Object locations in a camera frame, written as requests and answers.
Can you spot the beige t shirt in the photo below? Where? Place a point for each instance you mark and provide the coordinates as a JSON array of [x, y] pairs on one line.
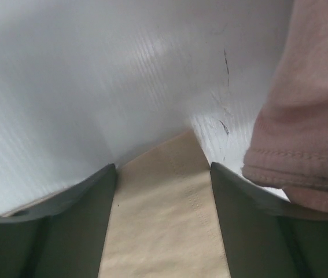
[[163, 220]]

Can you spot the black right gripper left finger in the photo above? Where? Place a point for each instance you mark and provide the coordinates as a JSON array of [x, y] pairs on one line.
[[61, 236]]

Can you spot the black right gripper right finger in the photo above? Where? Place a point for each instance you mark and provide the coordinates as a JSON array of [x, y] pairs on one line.
[[264, 235]]

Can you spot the pink t shirt pile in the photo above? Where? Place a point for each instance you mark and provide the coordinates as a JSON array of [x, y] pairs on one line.
[[289, 145]]

